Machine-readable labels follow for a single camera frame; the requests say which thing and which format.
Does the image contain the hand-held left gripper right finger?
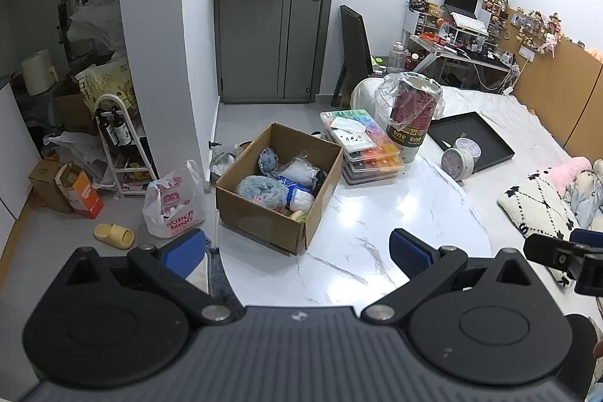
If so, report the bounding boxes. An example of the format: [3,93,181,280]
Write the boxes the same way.
[360,229,542,326]

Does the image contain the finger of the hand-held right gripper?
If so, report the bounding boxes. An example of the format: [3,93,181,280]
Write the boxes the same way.
[569,229,603,248]
[524,234,587,278]

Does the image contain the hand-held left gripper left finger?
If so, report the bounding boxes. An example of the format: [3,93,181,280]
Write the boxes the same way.
[52,229,234,327]

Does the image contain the grey fluffy plush toy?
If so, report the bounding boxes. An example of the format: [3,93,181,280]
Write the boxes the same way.
[236,176,288,209]

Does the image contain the small white soft roll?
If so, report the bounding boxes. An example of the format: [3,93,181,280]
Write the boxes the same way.
[287,189,315,212]

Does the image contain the blue denim cushion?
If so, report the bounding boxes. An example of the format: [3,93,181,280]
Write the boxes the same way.
[257,148,284,173]

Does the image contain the blue tissue pack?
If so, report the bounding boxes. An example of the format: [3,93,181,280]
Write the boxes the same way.
[275,176,312,196]

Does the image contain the clear plastic tissue pack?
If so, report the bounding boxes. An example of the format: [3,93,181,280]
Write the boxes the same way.
[278,154,321,183]

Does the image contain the pale blue plush toy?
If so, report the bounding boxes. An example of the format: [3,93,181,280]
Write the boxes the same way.
[563,169,603,228]

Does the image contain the white red shopping bag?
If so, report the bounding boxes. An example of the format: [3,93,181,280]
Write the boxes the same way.
[142,160,208,239]

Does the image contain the white black-patterned pillow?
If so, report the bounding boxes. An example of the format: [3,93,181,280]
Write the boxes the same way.
[498,173,580,287]

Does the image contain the pink plush toy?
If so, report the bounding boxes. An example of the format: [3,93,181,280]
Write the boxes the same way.
[532,157,593,191]

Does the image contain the yellow slipper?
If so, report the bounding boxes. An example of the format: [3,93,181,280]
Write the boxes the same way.
[93,223,136,250]

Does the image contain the colourful bead organizer stack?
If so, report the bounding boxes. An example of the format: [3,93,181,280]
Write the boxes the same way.
[320,109,405,186]

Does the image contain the round floral tin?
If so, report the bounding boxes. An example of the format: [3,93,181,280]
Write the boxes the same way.
[441,148,474,181]
[455,137,482,160]

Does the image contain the orange carton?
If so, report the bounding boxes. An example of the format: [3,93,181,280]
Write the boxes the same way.
[55,162,105,220]

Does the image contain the tall red snack tub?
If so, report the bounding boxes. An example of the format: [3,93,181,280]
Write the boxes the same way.
[385,75,441,165]

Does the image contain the black rectangular tray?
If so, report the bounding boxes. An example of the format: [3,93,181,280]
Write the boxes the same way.
[426,111,515,174]

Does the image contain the dark pump bottle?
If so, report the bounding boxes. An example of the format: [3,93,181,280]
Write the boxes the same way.
[114,107,133,146]
[96,107,118,147]

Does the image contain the brown cork headboard panel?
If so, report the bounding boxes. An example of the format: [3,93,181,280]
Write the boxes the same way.
[499,6,603,158]

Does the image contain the white paper piece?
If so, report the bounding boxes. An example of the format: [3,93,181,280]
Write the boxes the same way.
[331,119,366,134]

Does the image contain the clear plastic floor bag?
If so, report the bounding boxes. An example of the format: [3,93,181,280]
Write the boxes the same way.
[43,130,114,186]

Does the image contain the small brown cardboard box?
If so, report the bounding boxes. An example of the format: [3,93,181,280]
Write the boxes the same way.
[28,159,71,214]

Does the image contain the clear plastic bag liner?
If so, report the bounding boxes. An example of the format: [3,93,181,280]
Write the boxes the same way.
[374,72,446,127]

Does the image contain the yellow printed bag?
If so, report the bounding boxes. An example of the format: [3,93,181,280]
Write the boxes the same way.
[75,60,138,120]

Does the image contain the clear plastic jar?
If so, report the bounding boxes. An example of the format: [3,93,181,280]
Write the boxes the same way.
[387,41,407,73]

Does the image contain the white counter cabinet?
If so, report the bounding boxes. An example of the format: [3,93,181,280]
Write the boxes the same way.
[0,79,43,224]

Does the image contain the white desk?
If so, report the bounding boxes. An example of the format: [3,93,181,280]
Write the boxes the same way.
[409,32,519,89]

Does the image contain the grey door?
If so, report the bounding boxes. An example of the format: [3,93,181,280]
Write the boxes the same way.
[214,0,342,104]

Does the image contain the row of small figurines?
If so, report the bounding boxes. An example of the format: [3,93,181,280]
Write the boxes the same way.
[509,9,563,54]

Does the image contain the white cylindrical appliance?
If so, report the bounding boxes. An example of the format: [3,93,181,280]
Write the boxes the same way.
[21,50,60,96]

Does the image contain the white desktop drawer organizer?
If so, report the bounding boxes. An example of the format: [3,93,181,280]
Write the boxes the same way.
[407,11,441,38]

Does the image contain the white keyboard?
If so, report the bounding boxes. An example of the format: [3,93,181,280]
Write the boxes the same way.
[450,12,490,38]

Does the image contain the pile of white plastic bags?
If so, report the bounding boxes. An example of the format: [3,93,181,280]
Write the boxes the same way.
[66,0,125,59]

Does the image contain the white wire rack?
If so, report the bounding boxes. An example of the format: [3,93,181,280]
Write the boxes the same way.
[94,95,158,199]

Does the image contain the white charger cables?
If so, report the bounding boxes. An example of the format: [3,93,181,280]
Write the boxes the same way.
[497,63,521,96]

